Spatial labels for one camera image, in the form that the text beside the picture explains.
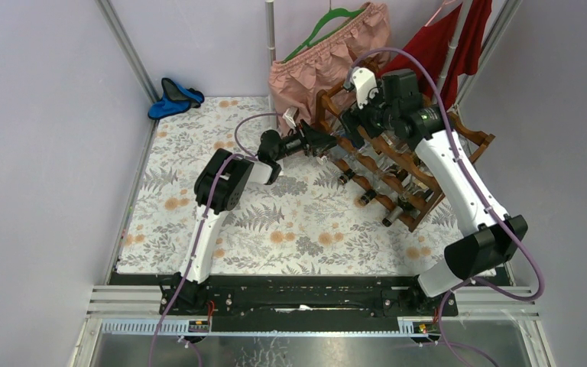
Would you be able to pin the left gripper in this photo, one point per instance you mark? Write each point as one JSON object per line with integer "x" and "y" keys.
{"x": 312, "y": 138}

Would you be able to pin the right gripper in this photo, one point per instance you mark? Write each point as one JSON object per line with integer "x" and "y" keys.
{"x": 351, "y": 119}

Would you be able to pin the clear liquor bottle gold label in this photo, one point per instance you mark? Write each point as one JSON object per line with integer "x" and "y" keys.
{"x": 353, "y": 169}

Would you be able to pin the clear square liquor bottle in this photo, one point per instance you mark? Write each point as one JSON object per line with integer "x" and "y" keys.
{"x": 379, "y": 187}

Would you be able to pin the dark green wine bottle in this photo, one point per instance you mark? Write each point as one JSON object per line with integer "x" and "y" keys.
{"x": 400, "y": 207}

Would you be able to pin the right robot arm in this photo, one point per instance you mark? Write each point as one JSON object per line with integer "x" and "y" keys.
{"x": 393, "y": 103}

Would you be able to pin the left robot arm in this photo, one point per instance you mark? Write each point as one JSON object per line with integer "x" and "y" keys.
{"x": 218, "y": 189}

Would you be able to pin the wooden wine rack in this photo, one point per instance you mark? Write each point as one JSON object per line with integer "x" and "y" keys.
{"x": 381, "y": 154}

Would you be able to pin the pink skirt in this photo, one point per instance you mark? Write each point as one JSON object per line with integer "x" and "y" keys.
{"x": 295, "y": 82}

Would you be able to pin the floral tablecloth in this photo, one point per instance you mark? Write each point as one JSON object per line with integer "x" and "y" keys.
{"x": 305, "y": 223}

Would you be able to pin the red garment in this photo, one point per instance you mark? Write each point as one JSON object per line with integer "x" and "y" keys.
{"x": 431, "y": 44}

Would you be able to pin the blue cloth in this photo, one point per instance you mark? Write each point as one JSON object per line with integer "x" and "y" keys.
{"x": 175, "y": 100}

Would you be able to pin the pink clothes hanger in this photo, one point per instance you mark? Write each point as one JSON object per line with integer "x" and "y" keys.
{"x": 443, "y": 9}

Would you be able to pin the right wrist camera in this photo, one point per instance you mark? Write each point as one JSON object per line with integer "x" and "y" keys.
{"x": 362, "y": 81}

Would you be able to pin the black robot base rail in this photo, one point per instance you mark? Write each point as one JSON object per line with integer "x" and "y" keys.
{"x": 288, "y": 303}

